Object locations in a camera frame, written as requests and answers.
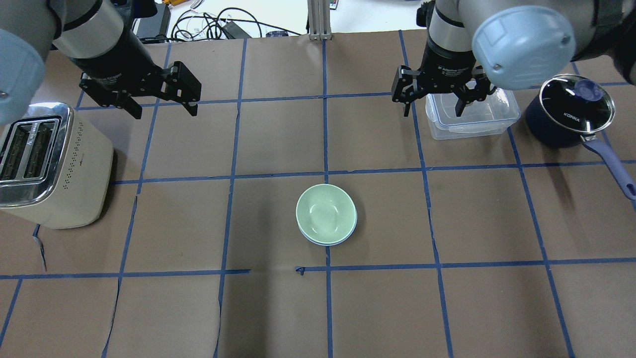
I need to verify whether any clear plastic food container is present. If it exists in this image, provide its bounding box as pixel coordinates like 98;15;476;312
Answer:
425;89;522;140

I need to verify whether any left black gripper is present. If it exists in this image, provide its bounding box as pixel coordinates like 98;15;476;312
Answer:
70;30;202;119

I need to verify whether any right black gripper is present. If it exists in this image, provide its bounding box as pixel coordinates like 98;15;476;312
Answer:
392;38;497;117

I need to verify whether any black power adapter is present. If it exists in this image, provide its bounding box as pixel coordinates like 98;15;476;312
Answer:
134;3;170;44

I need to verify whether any black cables bundle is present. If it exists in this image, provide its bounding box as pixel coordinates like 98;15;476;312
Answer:
171;6;302;41

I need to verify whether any light green bowl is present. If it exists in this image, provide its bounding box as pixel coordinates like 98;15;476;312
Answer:
295;183;358;221

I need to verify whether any light blue bowl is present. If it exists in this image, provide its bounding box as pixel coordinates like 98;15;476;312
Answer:
296;217;358;247

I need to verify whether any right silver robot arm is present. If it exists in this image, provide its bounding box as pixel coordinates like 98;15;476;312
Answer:
392;0;635;115

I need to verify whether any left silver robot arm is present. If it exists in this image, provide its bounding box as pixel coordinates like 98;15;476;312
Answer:
0;0;202;125

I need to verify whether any dark blue saucepan with lid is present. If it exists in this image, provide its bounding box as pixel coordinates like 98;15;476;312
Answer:
525;74;636;201

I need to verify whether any cream two-slot toaster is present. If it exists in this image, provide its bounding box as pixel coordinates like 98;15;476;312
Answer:
0;102;114;229

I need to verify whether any aluminium frame post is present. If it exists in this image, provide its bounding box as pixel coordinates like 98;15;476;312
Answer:
307;0;332;41

